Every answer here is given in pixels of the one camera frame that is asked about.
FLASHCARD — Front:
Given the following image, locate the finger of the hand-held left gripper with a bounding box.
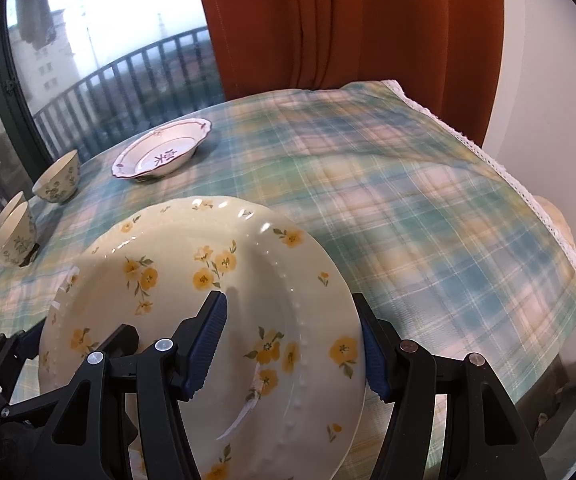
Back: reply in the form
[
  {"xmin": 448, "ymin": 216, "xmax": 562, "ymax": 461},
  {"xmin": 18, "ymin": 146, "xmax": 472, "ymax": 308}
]
[
  {"xmin": 0, "ymin": 329, "xmax": 45, "ymax": 411},
  {"xmin": 102, "ymin": 325, "xmax": 140, "ymax": 361}
]

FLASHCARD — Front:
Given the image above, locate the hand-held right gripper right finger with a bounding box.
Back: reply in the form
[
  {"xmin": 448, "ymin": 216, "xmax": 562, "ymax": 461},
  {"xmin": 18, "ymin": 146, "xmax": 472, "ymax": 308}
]
[{"xmin": 352, "ymin": 292, "xmax": 551, "ymax": 480}]

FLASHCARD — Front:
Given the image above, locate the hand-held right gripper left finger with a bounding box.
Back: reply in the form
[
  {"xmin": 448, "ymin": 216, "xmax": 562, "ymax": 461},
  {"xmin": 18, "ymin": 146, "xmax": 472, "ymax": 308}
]
[{"xmin": 13, "ymin": 290, "xmax": 229, "ymax": 480}]

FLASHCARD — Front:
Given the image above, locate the yellow flower plate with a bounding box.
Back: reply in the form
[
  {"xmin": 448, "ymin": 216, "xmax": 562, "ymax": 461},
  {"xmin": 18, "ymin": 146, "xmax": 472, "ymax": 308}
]
[{"xmin": 38, "ymin": 196, "xmax": 369, "ymax": 480}]

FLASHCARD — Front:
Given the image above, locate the cream floral bowl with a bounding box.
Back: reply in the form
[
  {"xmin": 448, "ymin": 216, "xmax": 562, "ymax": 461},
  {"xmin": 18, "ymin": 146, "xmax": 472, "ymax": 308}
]
[
  {"xmin": 0, "ymin": 191, "xmax": 26, "ymax": 236},
  {"xmin": 0, "ymin": 201, "xmax": 39, "ymax": 268},
  {"xmin": 32, "ymin": 149, "xmax": 81, "ymax": 204}
]

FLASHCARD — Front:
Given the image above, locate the white plate red trim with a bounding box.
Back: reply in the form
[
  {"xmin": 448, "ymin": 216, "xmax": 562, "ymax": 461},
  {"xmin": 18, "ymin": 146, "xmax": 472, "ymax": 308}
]
[{"xmin": 112, "ymin": 118, "xmax": 213, "ymax": 182}]

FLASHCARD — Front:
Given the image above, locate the plaid tablecloth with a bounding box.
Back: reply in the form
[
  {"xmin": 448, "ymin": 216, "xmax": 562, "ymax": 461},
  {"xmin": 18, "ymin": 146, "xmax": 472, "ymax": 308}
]
[{"xmin": 0, "ymin": 79, "xmax": 576, "ymax": 480}]

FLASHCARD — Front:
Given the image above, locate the black balcony railing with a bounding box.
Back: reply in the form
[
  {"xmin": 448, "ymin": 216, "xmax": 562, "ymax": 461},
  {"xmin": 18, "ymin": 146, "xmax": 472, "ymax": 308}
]
[{"xmin": 0, "ymin": 27, "xmax": 226, "ymax": 221}]

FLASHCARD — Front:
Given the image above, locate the orange curtain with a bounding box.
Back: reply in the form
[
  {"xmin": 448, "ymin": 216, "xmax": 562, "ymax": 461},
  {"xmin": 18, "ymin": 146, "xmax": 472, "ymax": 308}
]
[{"xmin": 193, "ymin": 0, "xmax": 506, "ymax": 148}]

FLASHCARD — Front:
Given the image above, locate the dark green window frame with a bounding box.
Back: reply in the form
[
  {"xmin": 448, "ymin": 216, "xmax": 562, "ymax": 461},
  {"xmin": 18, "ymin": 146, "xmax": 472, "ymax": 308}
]
[{"xmin": 0, "ymin": 0, "xmax": 54, "ymax": 266}]

